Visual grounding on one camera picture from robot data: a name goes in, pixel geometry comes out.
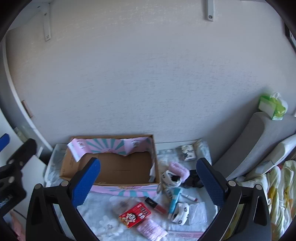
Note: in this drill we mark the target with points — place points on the white pillow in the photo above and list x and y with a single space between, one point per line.
277 155

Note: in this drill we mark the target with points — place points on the light blue floral cloth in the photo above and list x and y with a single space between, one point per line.
104 208

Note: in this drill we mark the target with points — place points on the black sock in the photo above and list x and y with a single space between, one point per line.
193 179

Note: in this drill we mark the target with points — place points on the green tissue pack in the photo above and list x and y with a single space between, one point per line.
272 106

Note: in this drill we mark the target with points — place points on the clear plastic packet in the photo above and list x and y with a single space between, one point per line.
202 148

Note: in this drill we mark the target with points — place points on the grey cushion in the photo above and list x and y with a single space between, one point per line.
249 143

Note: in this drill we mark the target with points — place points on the red lip gloss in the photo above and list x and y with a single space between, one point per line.
156 205

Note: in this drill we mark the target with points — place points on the yellow floral blanket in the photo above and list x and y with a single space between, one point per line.
282 192

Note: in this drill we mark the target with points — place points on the small pink tag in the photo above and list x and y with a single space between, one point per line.
26 108

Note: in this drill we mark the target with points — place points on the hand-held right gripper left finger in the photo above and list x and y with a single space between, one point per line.
86 183

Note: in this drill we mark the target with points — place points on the red capped white pen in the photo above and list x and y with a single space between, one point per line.
189 197

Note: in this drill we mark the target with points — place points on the blue tube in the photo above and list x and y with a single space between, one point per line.
174 200

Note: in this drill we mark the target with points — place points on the white wall shelf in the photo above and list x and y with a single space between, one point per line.
30 10

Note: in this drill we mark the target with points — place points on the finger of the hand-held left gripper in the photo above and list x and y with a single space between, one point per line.
22 155
4 141

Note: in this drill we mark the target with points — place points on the white wipe packet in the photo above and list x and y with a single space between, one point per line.
198 212

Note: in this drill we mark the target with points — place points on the printed tissue packet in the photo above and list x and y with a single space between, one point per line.
187 152

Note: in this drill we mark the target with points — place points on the red milk carton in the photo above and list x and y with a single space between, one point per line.
135 215

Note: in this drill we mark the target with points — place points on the white shelf bracket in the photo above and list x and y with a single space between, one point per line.
46 25
210 9

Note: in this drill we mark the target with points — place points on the white panda sock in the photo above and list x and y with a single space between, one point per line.
180 213
170 179

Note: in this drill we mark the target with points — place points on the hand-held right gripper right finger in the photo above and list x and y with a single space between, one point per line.
210 183

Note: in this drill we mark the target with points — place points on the long pink box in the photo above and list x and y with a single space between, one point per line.
186 235

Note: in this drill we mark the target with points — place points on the cardboard box with pink lining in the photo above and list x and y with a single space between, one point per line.
120 166

